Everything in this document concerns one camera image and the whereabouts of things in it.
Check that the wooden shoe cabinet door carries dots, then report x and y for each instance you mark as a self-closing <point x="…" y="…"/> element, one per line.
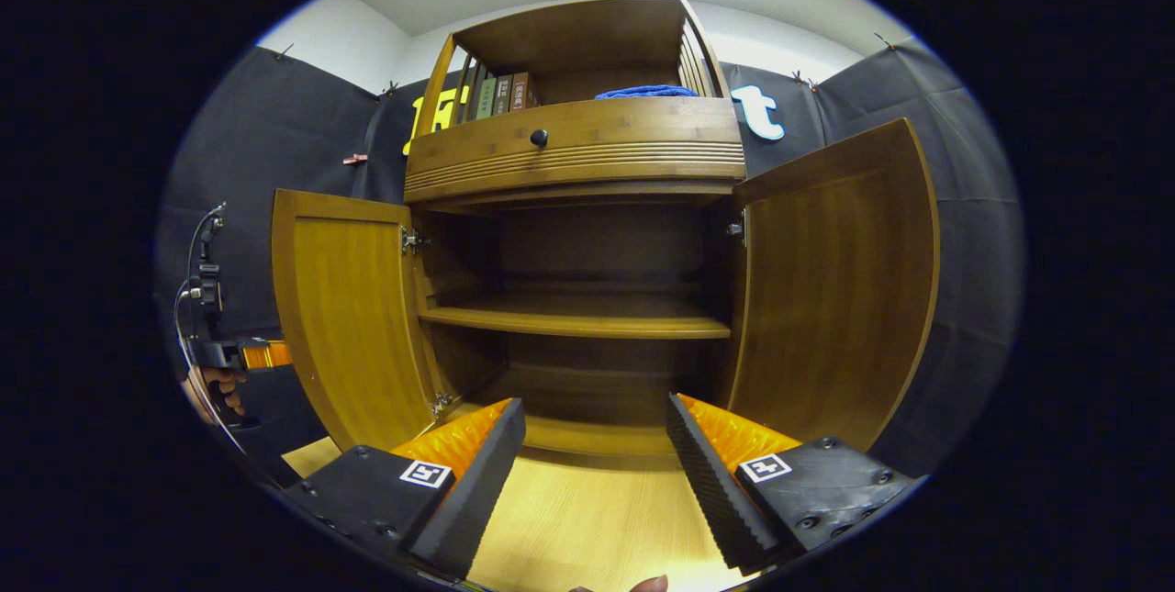
<point x="349" y="317"/>
<point x="835" y="289"/>

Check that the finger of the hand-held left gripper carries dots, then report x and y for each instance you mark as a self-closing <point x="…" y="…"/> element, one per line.
<point x="266" y="355"/>

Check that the blue folded towel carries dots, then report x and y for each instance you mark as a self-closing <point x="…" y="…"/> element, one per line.
<point x="647" y="93"/>

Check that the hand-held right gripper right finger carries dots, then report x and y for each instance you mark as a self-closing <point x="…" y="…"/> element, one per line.
<point x="711" y="496"/>

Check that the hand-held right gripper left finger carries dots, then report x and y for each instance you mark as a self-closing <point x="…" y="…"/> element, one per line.
<point x="477" y="491"/>

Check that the wooden drawer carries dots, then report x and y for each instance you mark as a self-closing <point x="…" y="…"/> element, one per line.
<point x="643" y="138"/>

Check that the black round drawer knob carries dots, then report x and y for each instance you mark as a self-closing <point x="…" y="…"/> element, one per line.
<point x="539" y="138"/>

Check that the metal door hinge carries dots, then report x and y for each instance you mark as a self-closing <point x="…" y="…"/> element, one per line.
<point x="411" y="240"/>
<point x="441" y="405"/>
<point x="737" y="228"/>

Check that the green book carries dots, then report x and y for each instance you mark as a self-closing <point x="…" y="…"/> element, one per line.
<point x="486" y="99"/>

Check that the wooden inner shelf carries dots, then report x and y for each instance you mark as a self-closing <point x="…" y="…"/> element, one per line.
<point x="578" y="321"/>

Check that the brown book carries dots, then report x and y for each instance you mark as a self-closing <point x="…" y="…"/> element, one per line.
<point x="503" y="96"/>

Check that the red-brown book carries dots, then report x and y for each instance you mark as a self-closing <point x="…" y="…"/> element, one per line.
<point x="523" y="92"/>

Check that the black backdrop cloth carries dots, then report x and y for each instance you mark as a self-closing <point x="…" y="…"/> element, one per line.
<point x="275" y="133"/>

